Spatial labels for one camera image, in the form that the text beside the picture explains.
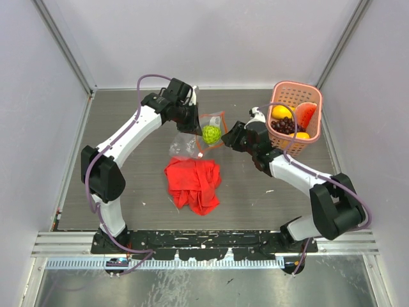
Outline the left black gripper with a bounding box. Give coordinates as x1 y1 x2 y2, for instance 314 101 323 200
174 101 202 136

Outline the clear zip bag orange zipper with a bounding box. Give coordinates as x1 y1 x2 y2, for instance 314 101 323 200
169 111 228 159

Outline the green custard apple toy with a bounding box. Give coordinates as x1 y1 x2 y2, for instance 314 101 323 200
202 125 222 145

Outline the watermelon slice toy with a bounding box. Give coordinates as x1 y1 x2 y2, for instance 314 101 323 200
294 102 317 129

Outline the pink plastic basket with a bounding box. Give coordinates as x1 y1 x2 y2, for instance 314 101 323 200
266 81 323 157

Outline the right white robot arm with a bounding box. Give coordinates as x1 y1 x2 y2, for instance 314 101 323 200
221 122 370 252

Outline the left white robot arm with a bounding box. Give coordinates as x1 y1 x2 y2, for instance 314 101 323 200
81 77 202 254

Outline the dark purple grapes toy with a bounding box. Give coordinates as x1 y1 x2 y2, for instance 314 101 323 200
270 118 305 135

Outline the yellow lemon toy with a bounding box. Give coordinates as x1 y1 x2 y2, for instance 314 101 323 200
271 105 292 120

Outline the orange mango toy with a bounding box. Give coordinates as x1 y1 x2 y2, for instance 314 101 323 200
288 132 310 139

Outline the red crumpled cloth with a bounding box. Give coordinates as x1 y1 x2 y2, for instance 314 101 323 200
164 157 222 216

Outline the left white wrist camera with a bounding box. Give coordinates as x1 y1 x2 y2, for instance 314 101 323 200
189 86 199 106

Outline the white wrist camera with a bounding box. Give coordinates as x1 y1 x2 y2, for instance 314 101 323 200
247 107 266 124
189 86 199 106

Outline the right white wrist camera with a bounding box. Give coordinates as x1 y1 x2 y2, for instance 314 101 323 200
247 107 266 124

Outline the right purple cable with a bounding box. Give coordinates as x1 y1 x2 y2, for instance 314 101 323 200
249 102 373 278

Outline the purple cable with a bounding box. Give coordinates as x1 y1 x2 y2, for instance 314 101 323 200
82 74 173 276
249 102 373 278

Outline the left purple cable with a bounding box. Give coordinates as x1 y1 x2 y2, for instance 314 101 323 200
82 74 173 276

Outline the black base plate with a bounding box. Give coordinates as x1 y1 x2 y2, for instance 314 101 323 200
91 229 319 260

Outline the slotted cable duct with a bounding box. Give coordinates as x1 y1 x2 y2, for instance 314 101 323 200
45 257 285 270

